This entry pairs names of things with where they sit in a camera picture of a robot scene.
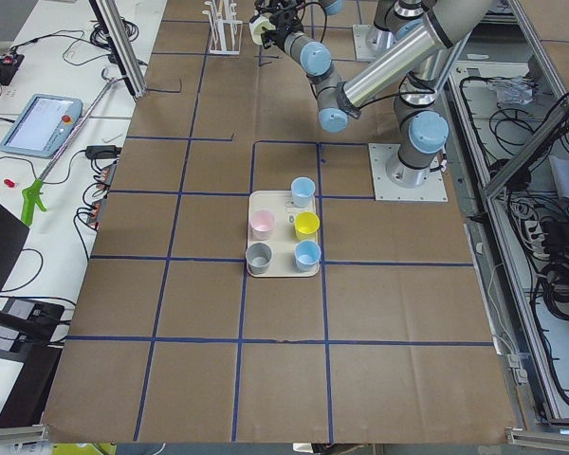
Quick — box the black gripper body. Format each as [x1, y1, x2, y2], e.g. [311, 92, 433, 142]
[253, 1, 306, 49]

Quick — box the white plastic cup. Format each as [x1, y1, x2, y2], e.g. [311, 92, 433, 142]
[249, 15, 274, 46]

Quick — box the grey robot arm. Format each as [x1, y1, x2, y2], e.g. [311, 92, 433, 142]
[336, 1, 491, 189]
[249, 1, 348, 133]

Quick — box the light blue cup at edge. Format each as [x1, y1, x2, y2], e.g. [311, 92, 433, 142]
[290, 176, 316, 209]

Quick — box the pink plastic cup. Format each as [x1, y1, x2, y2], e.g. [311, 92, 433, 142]
[248, 209, 275, 240]

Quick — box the yellow plastic cup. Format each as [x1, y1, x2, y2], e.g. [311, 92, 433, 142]
[294, 211, 321, 241]

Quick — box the light blue plastic cup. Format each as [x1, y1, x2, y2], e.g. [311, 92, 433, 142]
[294, 240, 321, 272]

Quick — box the grey plastic cup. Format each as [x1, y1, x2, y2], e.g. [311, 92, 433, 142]
[246, 242, 272, 276]

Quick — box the cream rectangular tray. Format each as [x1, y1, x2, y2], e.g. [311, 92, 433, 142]
[247, 190, 320, 278]

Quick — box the black power adapter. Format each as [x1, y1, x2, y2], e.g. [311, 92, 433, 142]
[84, 145, 121, 160]

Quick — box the blue teach pendant tablet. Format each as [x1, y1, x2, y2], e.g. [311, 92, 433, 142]
[0, 94, 83, 158]

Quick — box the green reach grabber tool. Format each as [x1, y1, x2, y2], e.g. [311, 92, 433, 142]
[20, 77, 123, 227]

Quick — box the white wire cup rack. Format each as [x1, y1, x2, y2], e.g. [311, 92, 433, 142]
[202, 0, 243, 55]

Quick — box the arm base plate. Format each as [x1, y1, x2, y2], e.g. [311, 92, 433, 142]
[368, 143, 449, 203]
[353, 25, 395, 63]

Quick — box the aluminium frame post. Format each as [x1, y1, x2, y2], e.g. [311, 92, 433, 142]
[89, 0, 147, 100]

